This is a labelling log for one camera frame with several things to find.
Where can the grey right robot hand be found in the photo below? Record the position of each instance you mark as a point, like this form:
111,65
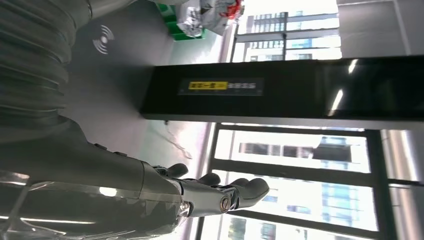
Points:
82,185

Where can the black weighing scale platform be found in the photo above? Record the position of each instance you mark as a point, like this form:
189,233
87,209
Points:
132,49

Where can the green plastic basket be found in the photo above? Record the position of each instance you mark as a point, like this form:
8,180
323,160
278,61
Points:
179,33

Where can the grey package large red print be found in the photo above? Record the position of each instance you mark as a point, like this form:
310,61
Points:
215,15

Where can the black yellow column label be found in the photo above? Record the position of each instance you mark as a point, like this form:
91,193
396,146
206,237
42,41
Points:
218,86

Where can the black framed window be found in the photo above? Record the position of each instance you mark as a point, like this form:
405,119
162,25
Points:
291,179
285,36

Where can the black scale column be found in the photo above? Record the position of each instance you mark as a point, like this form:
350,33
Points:
298,89

